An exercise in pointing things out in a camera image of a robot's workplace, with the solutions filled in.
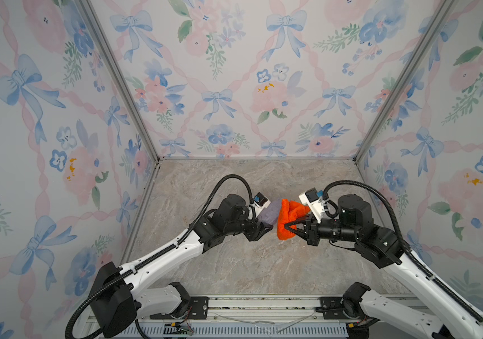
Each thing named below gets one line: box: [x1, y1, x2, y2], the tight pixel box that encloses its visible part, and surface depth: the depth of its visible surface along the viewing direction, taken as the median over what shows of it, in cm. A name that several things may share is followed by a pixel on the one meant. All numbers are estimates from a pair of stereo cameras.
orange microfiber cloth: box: [276, 199, 311, 241], surface depth 64 cm
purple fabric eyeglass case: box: [257, 199, 282, 226], surface depth 72 cm
